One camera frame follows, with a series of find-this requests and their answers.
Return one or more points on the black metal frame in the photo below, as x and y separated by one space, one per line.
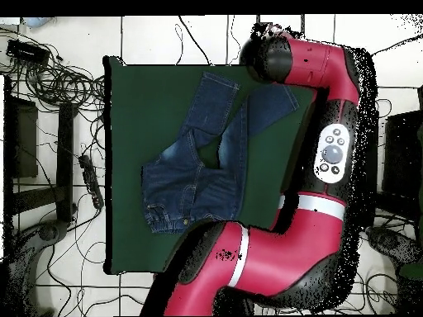
403 155
65 148

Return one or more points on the black flat device box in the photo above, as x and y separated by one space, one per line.
26 52

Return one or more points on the black power strip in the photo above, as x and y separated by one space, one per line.
91 180

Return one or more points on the dark green table cloth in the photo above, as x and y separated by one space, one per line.
138 132

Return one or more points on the blue denim jeans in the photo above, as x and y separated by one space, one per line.
178 191

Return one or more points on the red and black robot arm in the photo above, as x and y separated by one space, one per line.
281 257

